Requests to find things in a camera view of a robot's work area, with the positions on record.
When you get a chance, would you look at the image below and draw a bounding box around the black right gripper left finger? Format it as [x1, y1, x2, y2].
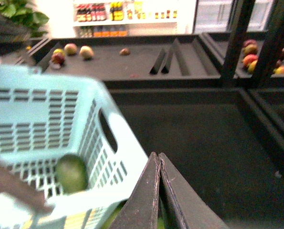
[110, 152, 159, 229]

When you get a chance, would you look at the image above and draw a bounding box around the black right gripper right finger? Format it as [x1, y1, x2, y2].
[158, 153, 228, 229]

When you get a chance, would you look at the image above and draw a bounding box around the green avocado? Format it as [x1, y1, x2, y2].
[55, 154, 88, 194]

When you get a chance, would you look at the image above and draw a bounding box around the light blue plastic basket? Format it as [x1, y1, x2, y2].
[0, 65, 148, 229]

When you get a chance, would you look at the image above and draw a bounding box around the black fruit display shelf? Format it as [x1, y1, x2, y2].
[0, 31, 284, 225]

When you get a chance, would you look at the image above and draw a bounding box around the peach fruit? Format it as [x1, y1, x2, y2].
[64, 43, 77, 56]
[79, 45, 94, 60]

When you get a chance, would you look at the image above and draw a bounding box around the drinks shelf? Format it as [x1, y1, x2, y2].
[73, 0, 178, 38]

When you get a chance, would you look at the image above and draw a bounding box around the green plant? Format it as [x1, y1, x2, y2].
[0, 0, 50, 38]

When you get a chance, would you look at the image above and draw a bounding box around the brown basket handle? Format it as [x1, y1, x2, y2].
[0, 164, 53, 213]

